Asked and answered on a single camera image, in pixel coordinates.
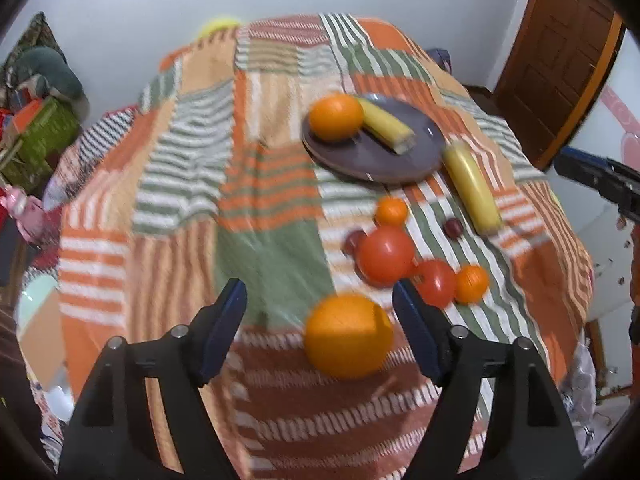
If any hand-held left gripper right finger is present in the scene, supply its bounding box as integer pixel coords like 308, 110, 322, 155
392, 279, 586, 480

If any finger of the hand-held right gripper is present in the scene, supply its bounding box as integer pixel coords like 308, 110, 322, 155
554, 146, 640, 222

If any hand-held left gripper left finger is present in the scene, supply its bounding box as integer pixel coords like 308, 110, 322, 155
59, 277, 248, 480

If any small red tomato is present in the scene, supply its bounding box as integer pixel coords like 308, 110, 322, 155
412, 259, 457, 309

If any small tangerine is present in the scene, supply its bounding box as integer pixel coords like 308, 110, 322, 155
454, 265, 490, 305
375, 196, 410, 227

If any large orange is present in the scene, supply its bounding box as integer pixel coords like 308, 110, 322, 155
308, 93, 364, 142
304, 295, 395, 380

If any large red tomato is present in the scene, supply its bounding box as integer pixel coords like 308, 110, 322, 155
356, 226, 417, 288

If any yellow banana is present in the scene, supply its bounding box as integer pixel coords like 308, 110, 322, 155
356, 97, 416, 155
442, 141, 503, 237

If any dark purple plate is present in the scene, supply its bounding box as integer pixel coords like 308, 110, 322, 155
301, 94, 446, 184

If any white wardrobe door with hearts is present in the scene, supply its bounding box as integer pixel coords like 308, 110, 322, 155
547, 27, 640, 241

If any striped patchwork blanket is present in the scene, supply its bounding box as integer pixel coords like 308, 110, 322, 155
42, 12, 593, 480

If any brown wooden door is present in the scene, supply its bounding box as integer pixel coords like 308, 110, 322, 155
492, 0, 626, 171

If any tan cardboard sheet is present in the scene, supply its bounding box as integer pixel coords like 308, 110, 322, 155
17, 292, 68, 391

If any mint green lid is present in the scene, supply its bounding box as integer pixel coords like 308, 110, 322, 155
15, 275, 57, 331

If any blue grey backpack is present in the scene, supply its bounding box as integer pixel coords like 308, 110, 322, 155
427, 49, 453, 73

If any pink plush toy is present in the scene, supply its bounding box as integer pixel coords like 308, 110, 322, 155
0, 185, 51, 246

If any green storage box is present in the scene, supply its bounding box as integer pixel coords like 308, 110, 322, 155
0, 97, 83, 186

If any yellow foam tube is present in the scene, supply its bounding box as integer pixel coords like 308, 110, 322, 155
196, 16, 243, 40

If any grey pillow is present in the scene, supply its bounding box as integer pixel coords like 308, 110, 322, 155
20, 46, 91, 111

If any dark patterned cushion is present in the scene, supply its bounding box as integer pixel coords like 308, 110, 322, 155
5, 12, 66, 66

